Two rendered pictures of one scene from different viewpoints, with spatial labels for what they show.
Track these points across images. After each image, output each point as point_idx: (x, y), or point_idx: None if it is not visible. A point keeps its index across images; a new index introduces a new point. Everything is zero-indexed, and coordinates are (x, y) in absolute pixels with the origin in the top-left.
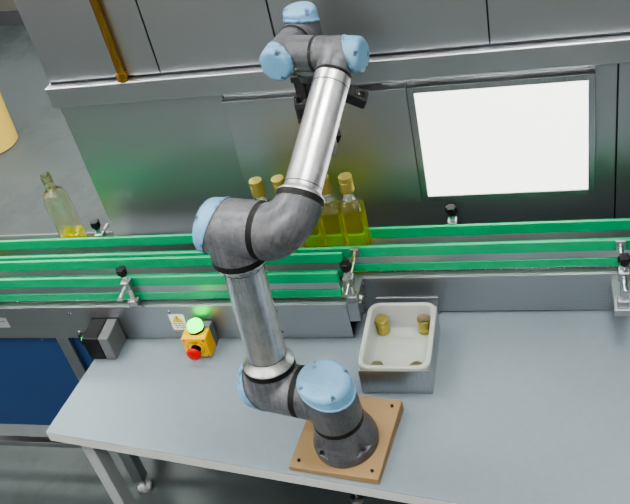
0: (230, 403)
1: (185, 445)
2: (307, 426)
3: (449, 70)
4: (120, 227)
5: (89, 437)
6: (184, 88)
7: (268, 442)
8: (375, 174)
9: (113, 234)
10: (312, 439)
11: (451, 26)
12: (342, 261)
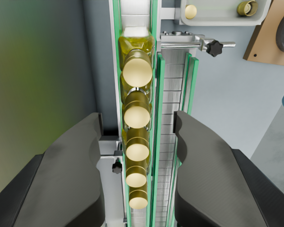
0: (231, 116)
1: (258, 132)
2: (276, 61)
3: None
4: (103, 225)
5: None
6: None
7: (272, 86)
8: (48, 22)
9: (105, 224)
10: None
11: None
12: (212, 53)
